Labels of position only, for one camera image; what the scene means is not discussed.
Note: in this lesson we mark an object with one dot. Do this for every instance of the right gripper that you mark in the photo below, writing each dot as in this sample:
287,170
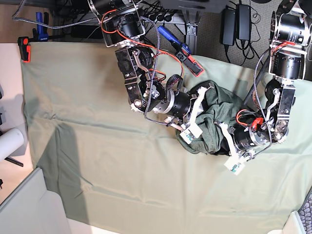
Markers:
177,104

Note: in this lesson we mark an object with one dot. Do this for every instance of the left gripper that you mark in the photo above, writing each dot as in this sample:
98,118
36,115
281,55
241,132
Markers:
246,142

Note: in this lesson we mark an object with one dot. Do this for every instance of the green long-sleeve T-shirt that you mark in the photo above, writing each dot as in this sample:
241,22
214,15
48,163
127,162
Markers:
219,104

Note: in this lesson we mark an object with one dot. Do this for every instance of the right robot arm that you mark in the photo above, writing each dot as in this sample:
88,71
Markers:
122,26

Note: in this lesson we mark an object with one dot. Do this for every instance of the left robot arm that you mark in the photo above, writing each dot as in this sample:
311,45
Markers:
290,39

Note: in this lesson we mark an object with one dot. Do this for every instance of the blue orange bar clamp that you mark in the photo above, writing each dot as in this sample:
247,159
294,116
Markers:
183,52

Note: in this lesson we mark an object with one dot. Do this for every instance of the light green table cloth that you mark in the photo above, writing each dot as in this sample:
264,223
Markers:
115,170

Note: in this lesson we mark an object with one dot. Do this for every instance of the aluminium table leg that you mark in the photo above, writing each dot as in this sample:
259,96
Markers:
192,19

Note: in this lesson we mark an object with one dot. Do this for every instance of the white power strip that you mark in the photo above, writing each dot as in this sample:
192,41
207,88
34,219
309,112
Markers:
166,17

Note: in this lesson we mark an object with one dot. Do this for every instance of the black power adapter brick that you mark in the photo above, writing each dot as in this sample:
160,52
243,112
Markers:
228,27

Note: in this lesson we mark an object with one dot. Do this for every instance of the red black corner clamp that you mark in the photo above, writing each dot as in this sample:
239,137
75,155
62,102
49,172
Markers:
24,49

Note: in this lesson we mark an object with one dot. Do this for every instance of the white paper roll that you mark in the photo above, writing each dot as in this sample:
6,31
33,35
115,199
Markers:
10,142

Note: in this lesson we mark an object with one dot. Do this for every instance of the white foam board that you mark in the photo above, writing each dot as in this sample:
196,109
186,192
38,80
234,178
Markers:
32,209

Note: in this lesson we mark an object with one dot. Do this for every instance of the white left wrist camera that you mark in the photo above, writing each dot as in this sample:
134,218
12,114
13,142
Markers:
235,165

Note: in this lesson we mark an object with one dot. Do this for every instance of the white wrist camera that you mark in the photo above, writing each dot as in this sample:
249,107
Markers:
191,133
235,165

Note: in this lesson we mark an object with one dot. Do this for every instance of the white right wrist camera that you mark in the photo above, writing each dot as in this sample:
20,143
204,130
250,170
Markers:
191,133

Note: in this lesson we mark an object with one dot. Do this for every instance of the blue handled clamp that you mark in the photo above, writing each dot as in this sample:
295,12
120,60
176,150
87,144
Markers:
40,33

